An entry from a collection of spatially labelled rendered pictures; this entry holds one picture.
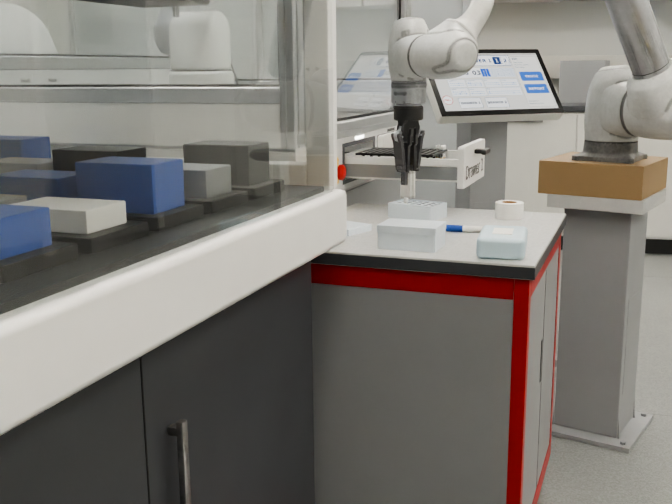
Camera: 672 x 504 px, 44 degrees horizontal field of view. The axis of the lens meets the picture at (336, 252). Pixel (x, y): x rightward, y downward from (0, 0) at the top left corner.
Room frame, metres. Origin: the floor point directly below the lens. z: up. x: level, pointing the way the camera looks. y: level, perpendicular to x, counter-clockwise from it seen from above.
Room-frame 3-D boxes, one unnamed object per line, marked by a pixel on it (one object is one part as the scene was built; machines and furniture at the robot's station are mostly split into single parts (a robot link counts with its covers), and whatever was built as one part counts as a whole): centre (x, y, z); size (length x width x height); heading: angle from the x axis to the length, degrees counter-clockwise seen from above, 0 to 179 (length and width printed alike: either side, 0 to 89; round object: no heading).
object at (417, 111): (2.16, -0.19, 0.99); 0.08 x 0.07 x 0.09; 144
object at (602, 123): (2.52, -0.83, 1.02); 0.18 x 0.16 x 0.22; 27
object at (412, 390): (1.96, -0.22, 0.38); 0.62 x 0.58 x 0.76; 159
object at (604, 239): (2.53, -0.83, 0.38); 0.30 x 0.30 x 0.76; 57
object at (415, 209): (2.11, -0.21, 0.78); 0.12 x 0.08 x 0.04; 54
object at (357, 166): (2.41, -0.18, 0.86); 0.40 x 0.26 x 0.06; 69
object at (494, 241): (1.69, -0.34, 0.78); 0.15 x 0.10 x 0.04; 166
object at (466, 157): (2.34, -0.38, 0.87); 0.29 x 0.02 x 0.11; 159
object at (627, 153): (2.55, -0.84, 0.89); 0.22 x 0.18 x 0.06; 146
